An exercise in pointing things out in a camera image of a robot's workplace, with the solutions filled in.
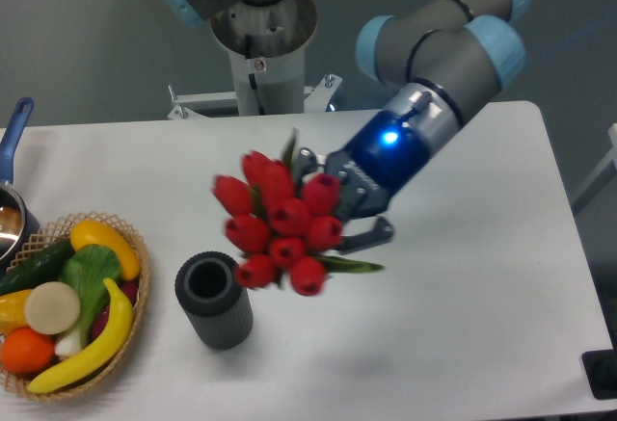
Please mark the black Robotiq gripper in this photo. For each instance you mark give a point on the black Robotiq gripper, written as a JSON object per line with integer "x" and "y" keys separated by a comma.
{"x": 378, "y": 161}

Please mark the red tulip bouquet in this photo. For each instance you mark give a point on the red tulip bouquet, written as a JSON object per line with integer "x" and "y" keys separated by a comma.
{"x": 284, "y": 232}

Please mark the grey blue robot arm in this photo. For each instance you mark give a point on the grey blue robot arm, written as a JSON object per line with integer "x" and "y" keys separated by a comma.
{"x": 447, "y": 60}

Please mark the dark grey ribbed vase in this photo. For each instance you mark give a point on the dark grey ribbed vase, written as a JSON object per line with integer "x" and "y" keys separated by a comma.
{"x": 217, "y": 307}

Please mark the dark red vegetable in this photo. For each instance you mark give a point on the dark red vegetable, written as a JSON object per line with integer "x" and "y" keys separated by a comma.
{"x": 130, "y": 290}

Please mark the yellow squash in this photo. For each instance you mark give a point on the yellow squash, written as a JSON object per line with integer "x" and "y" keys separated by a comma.
{"x": 92, "y": 232}

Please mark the green bok choy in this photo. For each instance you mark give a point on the green bok choy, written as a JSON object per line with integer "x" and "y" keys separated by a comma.
{"x": 84, "y": 272}

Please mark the green cucumber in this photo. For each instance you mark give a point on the green cucumber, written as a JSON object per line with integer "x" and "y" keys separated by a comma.
{"x": 43, "y": 266}

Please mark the black device at edge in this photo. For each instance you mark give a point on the black device at edge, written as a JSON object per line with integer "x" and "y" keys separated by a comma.
{"x": 600, "y": 369}

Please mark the yellow banana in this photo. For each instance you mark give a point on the yellow banana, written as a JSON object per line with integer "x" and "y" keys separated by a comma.
{"x": 96, "y": 354}

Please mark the beige round disc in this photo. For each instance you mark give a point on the beige round disc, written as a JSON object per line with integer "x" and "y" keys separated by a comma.
{"x": 52, "y": 308}

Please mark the yellow bell pepper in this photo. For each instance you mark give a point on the yellow bell pepper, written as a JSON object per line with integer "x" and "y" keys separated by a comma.
{"x": 12, "y": 311}

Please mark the orange fruit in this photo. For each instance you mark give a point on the orange fruit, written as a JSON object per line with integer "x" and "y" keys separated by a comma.
{"x": 26, "y": 351}

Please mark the woven wicker basket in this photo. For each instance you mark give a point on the woven wicker basket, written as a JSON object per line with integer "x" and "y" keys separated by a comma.
{"x": 53, "y": 233}

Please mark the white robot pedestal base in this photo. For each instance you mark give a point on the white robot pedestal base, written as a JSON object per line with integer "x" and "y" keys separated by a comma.
{"x": 266, "y": 48}

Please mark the white frame at right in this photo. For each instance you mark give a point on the white frame at right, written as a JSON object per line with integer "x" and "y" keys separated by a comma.
{"x": 597, "y": 178}

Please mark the blue handled saucepan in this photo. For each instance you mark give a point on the blue handled saucepan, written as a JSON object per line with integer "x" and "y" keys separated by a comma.
{"x": 17, "y": 221}

